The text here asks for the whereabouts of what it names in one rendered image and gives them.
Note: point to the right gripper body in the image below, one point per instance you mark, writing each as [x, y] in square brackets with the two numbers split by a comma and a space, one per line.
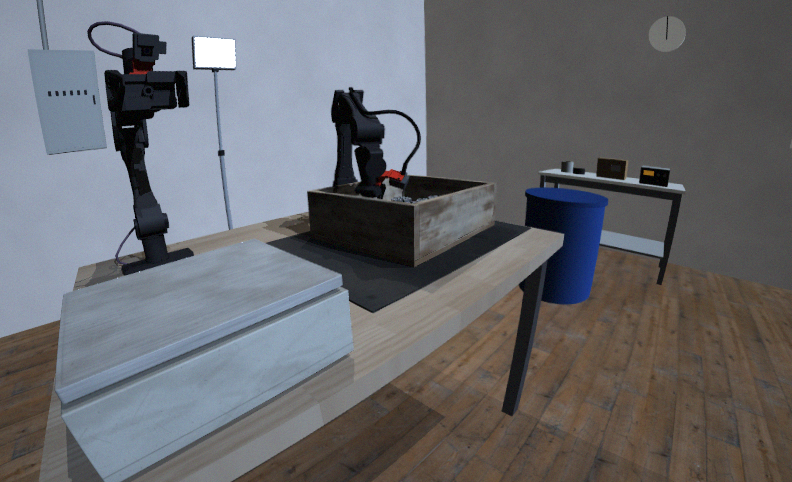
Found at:
[152, 91]

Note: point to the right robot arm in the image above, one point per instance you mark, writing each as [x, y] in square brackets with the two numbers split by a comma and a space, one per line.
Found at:
[148, 215]

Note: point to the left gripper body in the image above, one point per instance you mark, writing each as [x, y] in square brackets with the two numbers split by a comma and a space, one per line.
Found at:
[374, 187]

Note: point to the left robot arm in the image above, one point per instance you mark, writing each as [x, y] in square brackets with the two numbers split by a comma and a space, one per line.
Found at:
[369, 155]

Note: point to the grey bench scale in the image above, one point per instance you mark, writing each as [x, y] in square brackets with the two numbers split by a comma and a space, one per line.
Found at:
[127, 407]

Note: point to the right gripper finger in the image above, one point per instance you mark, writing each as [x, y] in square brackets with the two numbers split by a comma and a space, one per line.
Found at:
[183, 95]
[115, 101]

